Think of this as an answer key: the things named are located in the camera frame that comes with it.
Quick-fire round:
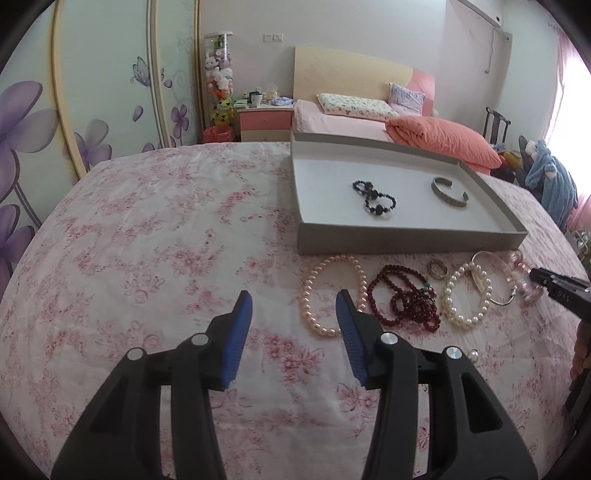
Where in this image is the dark wooden chair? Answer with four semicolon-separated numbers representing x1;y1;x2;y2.
482;107;511;144

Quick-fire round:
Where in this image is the orange duvet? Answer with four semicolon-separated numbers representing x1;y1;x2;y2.
385;115;503;169

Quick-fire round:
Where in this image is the pearl bracelet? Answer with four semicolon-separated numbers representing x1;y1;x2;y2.
442;261;493;328

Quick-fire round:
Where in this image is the white air conditioner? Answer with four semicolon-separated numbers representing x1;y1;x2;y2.
456;0;504;29

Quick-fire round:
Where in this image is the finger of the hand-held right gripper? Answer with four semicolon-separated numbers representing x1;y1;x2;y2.
529;266;591;319

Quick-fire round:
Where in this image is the blue plush garment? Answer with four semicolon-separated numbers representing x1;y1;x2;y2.
525;138;579;230

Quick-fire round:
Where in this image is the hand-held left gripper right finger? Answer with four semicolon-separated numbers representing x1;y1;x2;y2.
335;289;539;480

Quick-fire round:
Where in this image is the pink crystal bracelet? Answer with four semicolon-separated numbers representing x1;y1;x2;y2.
507;250;546;306

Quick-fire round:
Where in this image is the dark red bead necklace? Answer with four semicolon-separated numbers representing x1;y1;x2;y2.
368;265;439;331

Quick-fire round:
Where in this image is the black bead bracelet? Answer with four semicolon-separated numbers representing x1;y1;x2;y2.
352;180;397;217

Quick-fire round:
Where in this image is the purple patterned pillow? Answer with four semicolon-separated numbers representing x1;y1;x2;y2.
389;83;426;116

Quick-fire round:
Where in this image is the person's right hand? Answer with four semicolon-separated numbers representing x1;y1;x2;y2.
571;318;591;381

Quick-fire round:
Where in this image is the silver cuff bangle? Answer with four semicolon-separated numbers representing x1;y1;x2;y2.
431;177;468;208

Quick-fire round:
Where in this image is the wardrobe with purple flower doors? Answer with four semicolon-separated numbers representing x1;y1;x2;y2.
0;0;205;287

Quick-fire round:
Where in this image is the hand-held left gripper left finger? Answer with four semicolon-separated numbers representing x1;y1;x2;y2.
50;290;254;480

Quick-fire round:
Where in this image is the pink and beige nightstand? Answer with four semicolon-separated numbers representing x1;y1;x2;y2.
237;105;295;143

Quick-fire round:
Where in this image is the clear tube of plush toys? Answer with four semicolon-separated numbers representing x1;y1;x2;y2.
203;31;235;130

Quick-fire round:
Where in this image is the thin silver bangle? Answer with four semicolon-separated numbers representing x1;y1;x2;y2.
471;250;518;306

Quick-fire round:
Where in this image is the pink curtain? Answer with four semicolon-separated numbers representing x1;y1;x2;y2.
551;18;591;234

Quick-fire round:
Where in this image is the grey cardboard tray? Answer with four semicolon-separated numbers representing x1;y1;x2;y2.
290;130;528;256

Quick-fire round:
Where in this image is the bed with beige headboard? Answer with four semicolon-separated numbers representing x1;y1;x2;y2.
292;46;504;176

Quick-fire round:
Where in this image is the red bag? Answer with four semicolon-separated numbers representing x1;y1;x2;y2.
202;126;233;145

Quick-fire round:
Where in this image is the floral white pillow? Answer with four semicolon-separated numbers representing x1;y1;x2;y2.
317;93;399;123

